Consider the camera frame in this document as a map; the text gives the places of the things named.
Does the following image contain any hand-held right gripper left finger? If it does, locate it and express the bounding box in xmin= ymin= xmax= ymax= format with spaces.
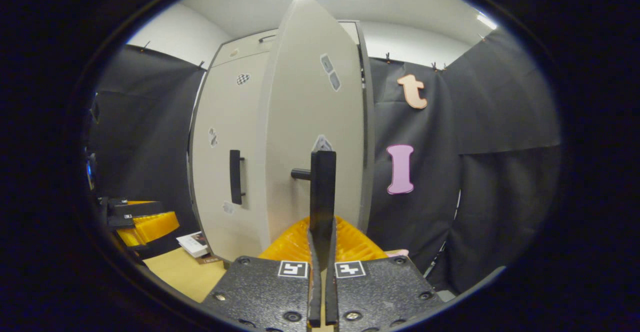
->
xmin=200 ymin=217 xmax=323 ymax=332

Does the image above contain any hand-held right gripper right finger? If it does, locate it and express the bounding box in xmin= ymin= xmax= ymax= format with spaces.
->
xmin=325 ymin=216 xmax=446 ymax=332

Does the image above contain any grey shoe cabinet door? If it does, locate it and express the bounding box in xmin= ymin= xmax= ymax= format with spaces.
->
xmin=191 ymin=51 xmax=273 ymax=263
xmin=257 ymin=0 xmax=368 ymax=258

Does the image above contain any black door handle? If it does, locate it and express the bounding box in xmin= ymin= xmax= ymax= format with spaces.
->
xmin=229 ymin=149 xmax=246 ymax=205
xmin=291 ymin=150 xmax=337 ymax=273

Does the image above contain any grey double-door shoe cabinet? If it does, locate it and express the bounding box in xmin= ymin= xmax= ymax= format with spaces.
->
xmin=189 ymin=0 xmax=376 ymax=265

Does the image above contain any grey cabinet drawer front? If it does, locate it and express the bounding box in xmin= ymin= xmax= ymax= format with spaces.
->
xmin=212 ymin=21 xmax=361 ymax=68

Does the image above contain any white booklet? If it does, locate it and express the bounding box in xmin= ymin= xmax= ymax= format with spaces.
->
xmin=176 ymin=231 xmax=211 ymax=259

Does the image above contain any black backdrop cloth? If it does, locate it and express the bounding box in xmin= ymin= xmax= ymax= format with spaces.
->
xmin=87 ymin=44 xmax=208 ymax=268
xmin=367 ymin=27 xmax=563 ymax=295

